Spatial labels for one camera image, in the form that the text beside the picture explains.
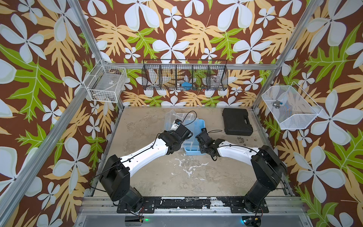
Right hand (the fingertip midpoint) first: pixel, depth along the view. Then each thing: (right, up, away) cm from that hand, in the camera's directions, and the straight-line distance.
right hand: (203, 144), depth 94 cm
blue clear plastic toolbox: (-9, +1, -9) cm, 13 cm away
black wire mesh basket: (-12, +49, +5) cm, 51 cm away
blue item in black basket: (-11, +40, +1) cm, 41 cm away
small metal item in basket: (+44, +26, -7) cm, 52 cm away
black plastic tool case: (+27, +15, +12) cm, 33 cm away
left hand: (-22, +8, -10) cm, 26 cm away
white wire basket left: (-62, +40, -8) cm, 74 cm away
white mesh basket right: (+51, +24, -12) cm, 57 cm away
